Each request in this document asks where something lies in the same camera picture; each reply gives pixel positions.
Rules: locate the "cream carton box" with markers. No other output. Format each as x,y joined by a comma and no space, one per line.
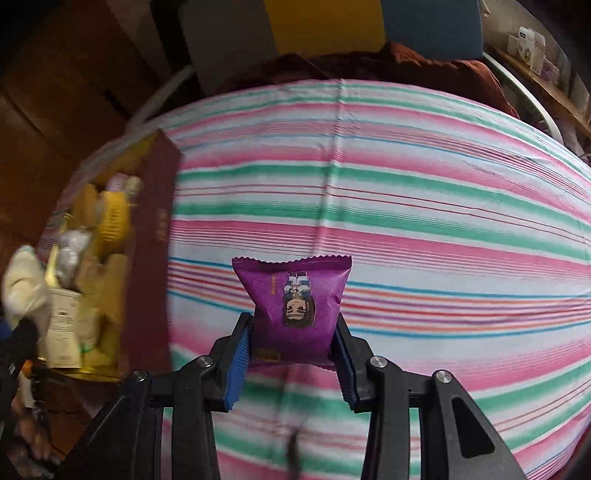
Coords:
64,323

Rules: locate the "wooden wardrobe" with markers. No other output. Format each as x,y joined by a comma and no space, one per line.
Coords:
46,92

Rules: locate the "small white packet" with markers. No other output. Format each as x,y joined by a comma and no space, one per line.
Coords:
25,286

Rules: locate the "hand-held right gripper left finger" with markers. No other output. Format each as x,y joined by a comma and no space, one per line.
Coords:
238,369

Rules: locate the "wooden side shelf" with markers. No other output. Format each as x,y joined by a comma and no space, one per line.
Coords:
554,99

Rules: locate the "white box with blue label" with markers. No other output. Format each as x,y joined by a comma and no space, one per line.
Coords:
524,44

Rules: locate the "grey yellow blue chair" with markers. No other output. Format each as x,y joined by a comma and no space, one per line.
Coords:
323,18

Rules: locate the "person's left hand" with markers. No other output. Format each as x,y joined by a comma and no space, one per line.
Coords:
37,447

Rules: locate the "dark red blanket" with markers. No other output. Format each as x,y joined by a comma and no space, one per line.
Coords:
415,64

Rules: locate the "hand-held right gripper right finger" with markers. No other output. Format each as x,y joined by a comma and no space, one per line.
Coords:
344,369

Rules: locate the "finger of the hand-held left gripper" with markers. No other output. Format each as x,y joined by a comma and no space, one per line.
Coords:
23,339

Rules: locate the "purple and white box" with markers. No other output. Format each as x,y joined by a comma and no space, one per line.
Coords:
547,71

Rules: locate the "purple snack packet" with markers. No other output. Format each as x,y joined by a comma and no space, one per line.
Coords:
295,295

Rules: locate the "gold tin box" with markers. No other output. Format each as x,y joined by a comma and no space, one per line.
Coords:
152,258

